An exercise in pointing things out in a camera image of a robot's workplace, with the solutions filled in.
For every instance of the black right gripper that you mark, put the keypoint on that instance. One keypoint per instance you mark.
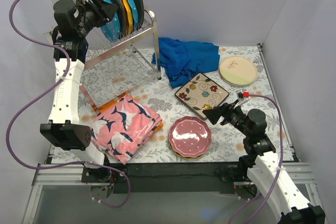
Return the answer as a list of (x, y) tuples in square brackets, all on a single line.
[(223, 113)]

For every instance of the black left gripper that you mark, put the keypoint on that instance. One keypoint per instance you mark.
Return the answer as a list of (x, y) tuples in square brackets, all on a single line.
[(92, 9)]

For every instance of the blue polka dot plate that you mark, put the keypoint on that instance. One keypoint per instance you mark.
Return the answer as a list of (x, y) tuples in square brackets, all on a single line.
[(111, 30)]

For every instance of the square floral plate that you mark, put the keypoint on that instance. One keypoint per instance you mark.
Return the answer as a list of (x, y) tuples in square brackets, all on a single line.
[(201, 93)]

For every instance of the pink polka dot plate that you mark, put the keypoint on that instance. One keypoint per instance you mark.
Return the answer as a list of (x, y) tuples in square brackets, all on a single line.
[(190, 136)]

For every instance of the green polka dot plate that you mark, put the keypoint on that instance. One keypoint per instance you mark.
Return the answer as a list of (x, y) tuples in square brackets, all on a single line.
[(179, 155)]

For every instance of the cream round plate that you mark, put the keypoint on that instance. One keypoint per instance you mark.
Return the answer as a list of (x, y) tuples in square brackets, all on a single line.
[(238, 71)]

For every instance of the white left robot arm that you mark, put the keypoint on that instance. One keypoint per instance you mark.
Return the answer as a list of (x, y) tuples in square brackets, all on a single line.
[(75, 19)]

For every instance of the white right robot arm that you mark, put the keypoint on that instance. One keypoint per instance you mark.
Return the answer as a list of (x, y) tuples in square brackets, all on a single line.
[(262, 166)]

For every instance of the steel dish rack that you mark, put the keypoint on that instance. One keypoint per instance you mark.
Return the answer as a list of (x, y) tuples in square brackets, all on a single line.
[(115, 69)]

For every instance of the yellow plate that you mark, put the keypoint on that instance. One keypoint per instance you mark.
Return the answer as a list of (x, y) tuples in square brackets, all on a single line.
[(128, 18)]

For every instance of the dark teal round plate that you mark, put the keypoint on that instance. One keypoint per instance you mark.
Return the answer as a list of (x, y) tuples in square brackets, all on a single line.
[(121, 16)]

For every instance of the floral tablecloth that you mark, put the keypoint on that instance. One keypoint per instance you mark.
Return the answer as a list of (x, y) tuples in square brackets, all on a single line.
[(227, 142)]

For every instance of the blue cloth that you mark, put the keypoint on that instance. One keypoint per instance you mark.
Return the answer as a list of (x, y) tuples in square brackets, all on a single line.
[(182, 60)]

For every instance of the pink patterned cloth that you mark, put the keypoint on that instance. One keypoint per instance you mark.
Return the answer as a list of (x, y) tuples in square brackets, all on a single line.
[(124, 128)]

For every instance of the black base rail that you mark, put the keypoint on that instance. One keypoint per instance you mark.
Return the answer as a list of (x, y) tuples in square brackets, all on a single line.
[(222, 177)]

